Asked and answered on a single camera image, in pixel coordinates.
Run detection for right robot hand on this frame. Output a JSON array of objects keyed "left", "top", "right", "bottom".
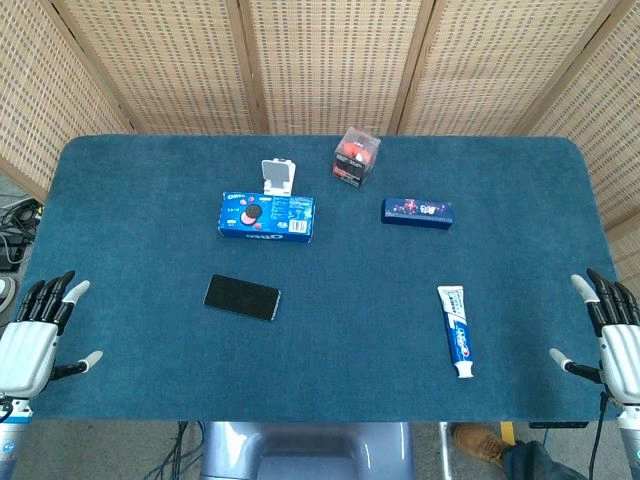
[{"left": 548, "top": 267, "right": 640, "bottom": 407}]

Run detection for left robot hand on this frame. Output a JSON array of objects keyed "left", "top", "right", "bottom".
[{"left": 0, "top": 270, "right": 105, "bottom": 399}]

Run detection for teal smartphone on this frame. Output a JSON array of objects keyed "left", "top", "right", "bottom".
[{"left": 202, "top": 273, "right": 282, "bottom": 323}]

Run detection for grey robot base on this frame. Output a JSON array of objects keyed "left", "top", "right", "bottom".
[{"left": 199, "top": 421, "right": 417, "bottom": 480}]

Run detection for small white case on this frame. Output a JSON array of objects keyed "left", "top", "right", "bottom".
[{"left": 260, "top": 157, "right": 295, "bottom": 197}]

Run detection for black flat device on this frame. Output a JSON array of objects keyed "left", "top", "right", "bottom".
[{"left": 528, "top": 421, "right": 590, "bottom": 431}]

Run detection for blue jeans leg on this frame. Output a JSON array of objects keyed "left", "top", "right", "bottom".
[{"left": 501, "top": 439, "right": 589, "bottom": 480}]

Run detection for brown shoe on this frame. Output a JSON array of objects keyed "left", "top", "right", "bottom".
[{"left": 451, "top": 423, "right": 512, "bottom": 468}]

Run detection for blue white toothpaste tube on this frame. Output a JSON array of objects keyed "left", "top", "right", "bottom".
[{"left": 436, "top": 284, "right": 476, "bottom": 380}]

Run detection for dark blue rectangular box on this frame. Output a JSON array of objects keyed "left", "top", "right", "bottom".
[{"left": 380, "top": 197, "right": 455, "bottom": 232}]

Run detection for blue Oreo cookie box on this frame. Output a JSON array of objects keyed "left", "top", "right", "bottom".
[{"left": 216, "top": 190, "right": 316, "bottom": 246}]

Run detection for blue table mat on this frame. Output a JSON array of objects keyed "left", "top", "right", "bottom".
[{"left": 0, "top": 133, "right": 625, "bottom": 424}]

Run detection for clear cube box red toy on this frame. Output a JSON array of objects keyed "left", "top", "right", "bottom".
[{"left": 328, "top": 126, "right": 383, "bottom": 191}]

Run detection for woven bamboo folding screen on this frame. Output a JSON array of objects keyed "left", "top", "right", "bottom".
[{"left": 0, "top": 0, "right": 640, "bottom": 289}]

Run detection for black cable bundle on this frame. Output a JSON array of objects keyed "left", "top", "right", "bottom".
[{"left": 0, "top": 197, "right": 45, "bottom": 274}]

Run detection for black floor cables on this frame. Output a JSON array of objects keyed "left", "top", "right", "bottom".
[{"left": 142, "top": 421, "right": 207, "bottom": 480}]

